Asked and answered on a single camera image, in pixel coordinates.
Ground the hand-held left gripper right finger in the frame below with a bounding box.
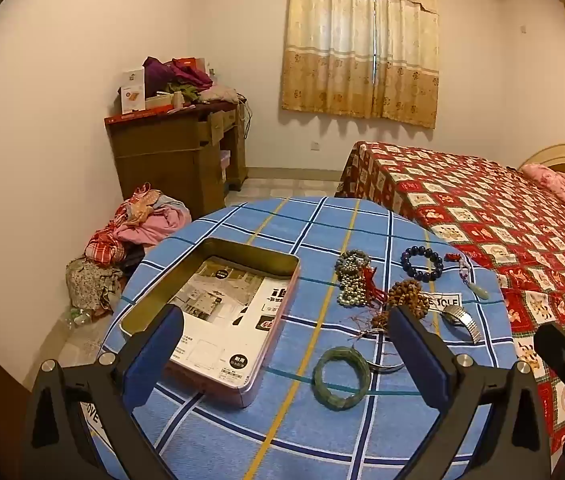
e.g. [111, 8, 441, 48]
[387, 305, 551, 480]

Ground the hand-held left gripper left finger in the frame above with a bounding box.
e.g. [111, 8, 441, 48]
[22, 304, 186, 480]

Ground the thin silver bangle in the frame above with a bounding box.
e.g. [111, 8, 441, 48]
[362, 327, 405, 375]

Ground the metal band wristwatch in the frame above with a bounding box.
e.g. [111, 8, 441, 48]
[439, 305, 478, 345]

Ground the brown wooden bead string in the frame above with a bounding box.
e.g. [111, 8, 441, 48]
[355, 265, 435, 343]

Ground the jade pendant with red cord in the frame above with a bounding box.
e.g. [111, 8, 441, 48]
[445, 252, 490, 302]

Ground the green jade bangle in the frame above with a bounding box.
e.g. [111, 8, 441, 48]
[312, 346, 372, 406]

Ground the pink metal tin box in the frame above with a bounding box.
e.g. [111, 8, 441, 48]
[118, 237, 302, 408]

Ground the printed paper leaflet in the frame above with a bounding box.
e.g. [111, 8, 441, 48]
[165, 256, 293, 378]

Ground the pink pillow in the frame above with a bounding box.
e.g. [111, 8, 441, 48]
[519, 162, 565, 212]

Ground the blue plaid tablecloth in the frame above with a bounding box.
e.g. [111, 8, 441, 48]
[97, 195, 518, 480]

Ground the bed with red printed bedspread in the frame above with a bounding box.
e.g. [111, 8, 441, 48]
[335, 140, 565, 471]

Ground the pile of clothes on floor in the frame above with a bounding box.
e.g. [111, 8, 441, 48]
[66, 182, 193, 316]

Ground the cream bed headboard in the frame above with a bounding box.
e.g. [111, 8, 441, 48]
[517, 142, 565, 181]

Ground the brown wooden desk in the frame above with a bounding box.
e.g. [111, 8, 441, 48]
[104, 100, 250, 218]

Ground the flat red box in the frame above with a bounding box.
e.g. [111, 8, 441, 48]
[105, 102, 198, 123]

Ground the white product box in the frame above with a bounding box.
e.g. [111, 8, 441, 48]
[121, 67, 147, 115]

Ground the pile of clothes on desk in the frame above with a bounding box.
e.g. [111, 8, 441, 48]
[142, 56, 238, 106]

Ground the beige patterned window curtain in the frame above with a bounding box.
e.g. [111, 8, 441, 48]
[280, 0, 440, 130]

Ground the dark blue bead bracelet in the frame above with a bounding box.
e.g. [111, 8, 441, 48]
[401, 246, 444, 282]

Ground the grey green bead necklace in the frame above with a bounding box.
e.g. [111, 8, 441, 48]
[335, 251, 373, 307]

